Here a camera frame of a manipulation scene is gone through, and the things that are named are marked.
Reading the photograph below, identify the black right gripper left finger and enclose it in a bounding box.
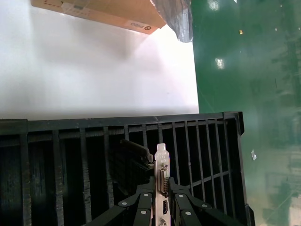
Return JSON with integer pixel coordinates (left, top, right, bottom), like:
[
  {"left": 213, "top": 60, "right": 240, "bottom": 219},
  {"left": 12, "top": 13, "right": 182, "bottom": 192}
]
[{"left": 89, "top": 176, "right": 157, "bottom": 226}]

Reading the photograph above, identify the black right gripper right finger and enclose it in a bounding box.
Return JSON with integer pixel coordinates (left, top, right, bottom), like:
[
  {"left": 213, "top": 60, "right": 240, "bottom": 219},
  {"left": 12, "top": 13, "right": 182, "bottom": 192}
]
[{"left": 167, "top": 176, "right": 245, "bottom": 226}]

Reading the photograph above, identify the black graphics card silver bracket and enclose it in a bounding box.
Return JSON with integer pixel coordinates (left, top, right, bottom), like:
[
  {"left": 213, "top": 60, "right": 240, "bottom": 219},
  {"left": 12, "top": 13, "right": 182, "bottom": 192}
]
[{"left": 109, "top": 138, "right": 172, "bottom": 226}]

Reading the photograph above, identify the clear plastic bag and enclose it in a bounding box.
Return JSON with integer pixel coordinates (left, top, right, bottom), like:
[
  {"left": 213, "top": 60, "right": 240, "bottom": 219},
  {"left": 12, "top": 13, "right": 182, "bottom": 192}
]
[{"left": 151, "top": 0, "right": 194, "bottom": 43}]

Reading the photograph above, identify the black slotted plastic container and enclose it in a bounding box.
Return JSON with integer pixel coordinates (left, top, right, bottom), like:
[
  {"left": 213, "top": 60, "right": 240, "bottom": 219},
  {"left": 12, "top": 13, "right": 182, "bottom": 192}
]
[{"left": 0, "top": 111, "right": 256, "bottom": 226}]

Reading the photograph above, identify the brown cardboard box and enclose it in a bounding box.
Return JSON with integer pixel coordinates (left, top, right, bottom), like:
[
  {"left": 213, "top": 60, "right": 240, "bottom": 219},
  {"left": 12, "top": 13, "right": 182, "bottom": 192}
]
[{"left": 30, "top": 0, "right": 168, "bottom": 35}]

